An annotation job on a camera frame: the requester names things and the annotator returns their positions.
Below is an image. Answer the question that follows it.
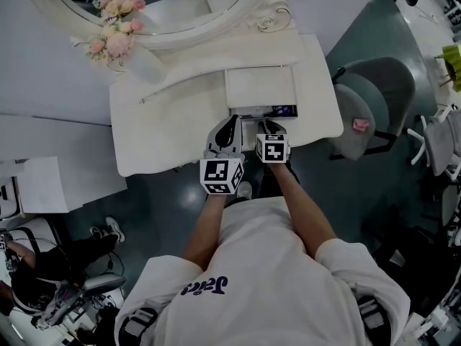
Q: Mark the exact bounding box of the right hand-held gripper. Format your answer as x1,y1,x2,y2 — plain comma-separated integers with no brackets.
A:
255,120,292,165

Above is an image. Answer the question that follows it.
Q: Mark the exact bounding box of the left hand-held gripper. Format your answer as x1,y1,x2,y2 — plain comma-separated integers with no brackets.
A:
200,115,246,196

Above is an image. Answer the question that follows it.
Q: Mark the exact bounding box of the small white drawer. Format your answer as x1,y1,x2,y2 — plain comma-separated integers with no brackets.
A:
228,103,300,120

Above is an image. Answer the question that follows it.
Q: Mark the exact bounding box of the white dressing table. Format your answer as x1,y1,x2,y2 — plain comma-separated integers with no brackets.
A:
107,30,345,178

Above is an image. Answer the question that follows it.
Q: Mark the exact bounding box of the person's left forearm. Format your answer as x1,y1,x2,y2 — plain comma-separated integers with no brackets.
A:
181,192,228,274

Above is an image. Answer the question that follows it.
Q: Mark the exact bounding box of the person's right forearm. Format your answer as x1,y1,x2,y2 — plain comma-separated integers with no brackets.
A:
268,162,339,256

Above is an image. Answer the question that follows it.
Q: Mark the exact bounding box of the person's black trouser leg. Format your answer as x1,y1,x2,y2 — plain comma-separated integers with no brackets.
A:
257,162,300,198

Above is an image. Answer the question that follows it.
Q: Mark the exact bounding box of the gray upholstered chair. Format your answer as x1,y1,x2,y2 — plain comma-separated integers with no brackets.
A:
329,56,417,162

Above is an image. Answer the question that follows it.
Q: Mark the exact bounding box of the oval white-framed mirror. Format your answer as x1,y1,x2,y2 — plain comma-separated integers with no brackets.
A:
23,0,296,52

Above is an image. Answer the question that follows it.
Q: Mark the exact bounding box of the white side table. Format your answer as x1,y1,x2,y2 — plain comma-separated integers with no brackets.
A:
0,113,128,216

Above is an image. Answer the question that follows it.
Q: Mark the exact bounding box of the person's white shirt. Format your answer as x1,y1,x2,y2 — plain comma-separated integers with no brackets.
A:
114,196,411,346

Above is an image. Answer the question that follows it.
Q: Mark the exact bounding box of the pink flower bouquet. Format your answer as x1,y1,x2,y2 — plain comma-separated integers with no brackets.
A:
85,17,146,63

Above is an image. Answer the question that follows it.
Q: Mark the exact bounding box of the white-framed gray chair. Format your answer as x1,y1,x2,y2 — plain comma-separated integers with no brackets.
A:
406,106,461,178

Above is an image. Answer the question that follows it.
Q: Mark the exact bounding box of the white paper sheet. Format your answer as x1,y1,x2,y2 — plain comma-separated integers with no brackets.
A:
17,156,70,214

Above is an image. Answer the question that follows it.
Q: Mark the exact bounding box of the gray swivel chair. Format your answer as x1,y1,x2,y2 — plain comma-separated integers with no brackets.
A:
32,274,127,329

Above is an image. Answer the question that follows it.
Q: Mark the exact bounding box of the yellow-green stool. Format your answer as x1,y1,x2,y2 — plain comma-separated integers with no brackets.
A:
434,44,461,94

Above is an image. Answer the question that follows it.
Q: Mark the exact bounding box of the black power adapter cable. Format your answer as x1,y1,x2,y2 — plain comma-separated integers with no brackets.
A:
105,250,125,278

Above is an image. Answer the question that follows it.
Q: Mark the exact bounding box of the gray black shoulder strap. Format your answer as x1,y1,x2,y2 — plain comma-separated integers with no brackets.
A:
118,306,160,346
354,293,392,346

